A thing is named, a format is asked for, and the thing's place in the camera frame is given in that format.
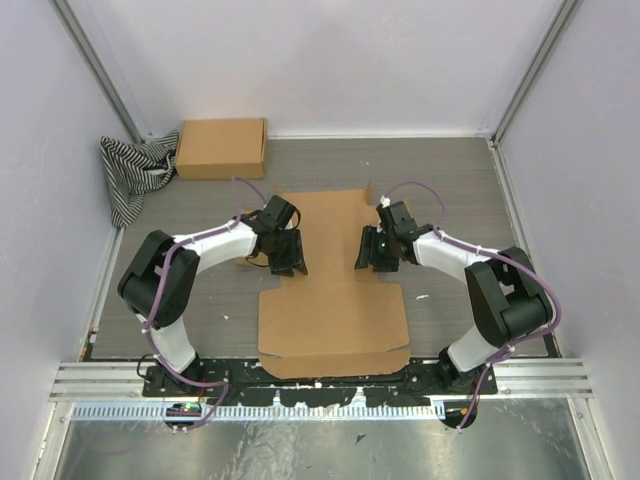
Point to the aluminium front frame rail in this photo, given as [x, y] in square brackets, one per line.
[519, 377]

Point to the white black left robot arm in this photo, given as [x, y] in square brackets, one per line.
[158, 283]

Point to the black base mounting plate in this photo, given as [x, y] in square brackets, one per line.
[250, 385]

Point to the brown cardboard box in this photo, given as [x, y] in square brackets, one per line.
[221, 148]
[335, 320]

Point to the white slotted cable duct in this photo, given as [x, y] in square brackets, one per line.
[147, 411]

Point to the striped black white cloth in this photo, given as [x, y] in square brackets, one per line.
[135, 170]

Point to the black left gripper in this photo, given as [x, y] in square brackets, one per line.
[296, 259]

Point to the aluminium corner post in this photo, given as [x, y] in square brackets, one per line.
[551, 38]
[83, 44]

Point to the right aluminium corner post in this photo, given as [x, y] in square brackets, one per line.
[551, 38]

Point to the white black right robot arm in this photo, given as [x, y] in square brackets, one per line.
[507, 298]

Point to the left aluminium corner post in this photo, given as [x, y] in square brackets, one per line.
[83, 44]

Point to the folded brown cardboard box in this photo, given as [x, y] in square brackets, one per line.
[221, 148]

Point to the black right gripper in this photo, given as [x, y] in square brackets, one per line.
[368, 254]

